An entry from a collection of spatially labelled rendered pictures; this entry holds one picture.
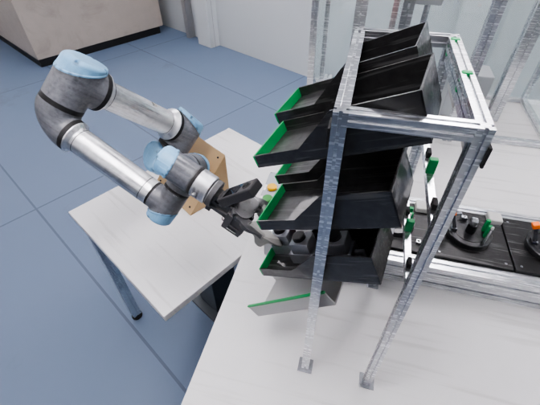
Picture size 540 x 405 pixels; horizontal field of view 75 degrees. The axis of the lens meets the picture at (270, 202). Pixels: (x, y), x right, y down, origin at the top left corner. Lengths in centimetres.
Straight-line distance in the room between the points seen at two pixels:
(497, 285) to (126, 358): 176
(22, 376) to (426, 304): 199
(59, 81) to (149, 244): 65
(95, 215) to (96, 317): 91
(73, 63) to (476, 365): 135
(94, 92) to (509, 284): 133
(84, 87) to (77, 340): 160
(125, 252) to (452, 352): 113
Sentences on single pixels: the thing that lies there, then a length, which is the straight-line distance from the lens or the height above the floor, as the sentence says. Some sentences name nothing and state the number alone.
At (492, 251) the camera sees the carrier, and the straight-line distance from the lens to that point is 137.
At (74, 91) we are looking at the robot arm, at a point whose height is 148.
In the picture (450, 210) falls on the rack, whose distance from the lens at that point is 56.
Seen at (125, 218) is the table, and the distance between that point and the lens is 155.
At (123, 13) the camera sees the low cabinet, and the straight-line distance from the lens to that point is 626.
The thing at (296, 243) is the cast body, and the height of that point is 129.
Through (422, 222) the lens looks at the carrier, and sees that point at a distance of 136.
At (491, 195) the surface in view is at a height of 86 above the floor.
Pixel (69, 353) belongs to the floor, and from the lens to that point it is 233.
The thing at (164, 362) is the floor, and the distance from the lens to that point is 211.
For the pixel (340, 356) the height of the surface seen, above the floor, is 86.
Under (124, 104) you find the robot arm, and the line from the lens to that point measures 116.
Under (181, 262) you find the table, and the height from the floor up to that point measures 86.
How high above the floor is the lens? 188
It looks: 43 degrees down
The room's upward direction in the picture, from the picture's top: 1 degrees counter-clockwise
